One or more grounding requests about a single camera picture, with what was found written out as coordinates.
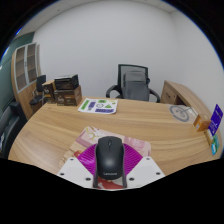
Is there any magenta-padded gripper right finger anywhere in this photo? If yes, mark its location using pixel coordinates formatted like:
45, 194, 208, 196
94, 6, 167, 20
121, 143, 166, 189

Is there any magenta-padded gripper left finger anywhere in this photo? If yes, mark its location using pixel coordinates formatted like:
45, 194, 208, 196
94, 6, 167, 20
57, 143, 100, 189

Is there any black computer mouse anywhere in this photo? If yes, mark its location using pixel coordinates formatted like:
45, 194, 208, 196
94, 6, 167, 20
94, 135, 126, 181

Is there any cartoon dog print mouse pad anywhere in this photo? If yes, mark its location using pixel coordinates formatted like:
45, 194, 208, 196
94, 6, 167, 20
59, 125, 152, 191

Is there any white sticker sheet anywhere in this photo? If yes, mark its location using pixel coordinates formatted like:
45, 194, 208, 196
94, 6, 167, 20
77, 97, 119, 115

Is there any small blue box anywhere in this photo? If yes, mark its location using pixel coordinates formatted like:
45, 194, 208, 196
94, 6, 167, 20
210, 143, 218, 157

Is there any tan flat box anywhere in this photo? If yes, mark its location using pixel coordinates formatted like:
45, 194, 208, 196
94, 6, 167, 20
203, 128, 214, 146

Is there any large brown printed carton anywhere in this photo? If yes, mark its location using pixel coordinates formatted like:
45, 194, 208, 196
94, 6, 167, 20
54, 85, 83, 107

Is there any orange-brown cardboard box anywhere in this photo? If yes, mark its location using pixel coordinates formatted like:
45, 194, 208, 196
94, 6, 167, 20
193, 113, 212, 133

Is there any dark sofa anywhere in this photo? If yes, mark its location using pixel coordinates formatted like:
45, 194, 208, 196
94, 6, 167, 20
0, 101, 28, 158

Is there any green flat box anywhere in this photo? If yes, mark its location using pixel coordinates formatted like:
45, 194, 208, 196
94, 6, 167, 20
213, 133, 221, 153

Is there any wooden side desk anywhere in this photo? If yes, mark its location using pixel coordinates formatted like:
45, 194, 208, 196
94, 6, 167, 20
160, 79, 214, 118

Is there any small brown printed carton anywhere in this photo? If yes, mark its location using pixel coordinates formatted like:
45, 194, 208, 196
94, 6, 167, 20
42, 79, 57, 104

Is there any black mesh office chair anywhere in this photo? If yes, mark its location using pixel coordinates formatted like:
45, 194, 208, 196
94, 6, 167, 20
105, 63, 162, 103

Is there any purple packet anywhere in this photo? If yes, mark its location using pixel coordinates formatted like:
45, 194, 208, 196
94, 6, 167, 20
208, 103, 224, 137

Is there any black box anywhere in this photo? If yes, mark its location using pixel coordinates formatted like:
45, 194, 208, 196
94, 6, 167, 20
53, 74, 80, 91

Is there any small black chair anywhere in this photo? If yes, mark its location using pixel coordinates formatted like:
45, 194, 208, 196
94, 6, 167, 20
29, 74, 47, 107

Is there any wooden glass-door shelf cabinet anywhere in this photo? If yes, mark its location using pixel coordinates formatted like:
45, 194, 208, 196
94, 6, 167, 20
10, 42, 43, 120

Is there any white sheet with grey ring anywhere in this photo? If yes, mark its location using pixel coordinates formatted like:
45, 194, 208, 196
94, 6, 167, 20
168, 104, 198, 123

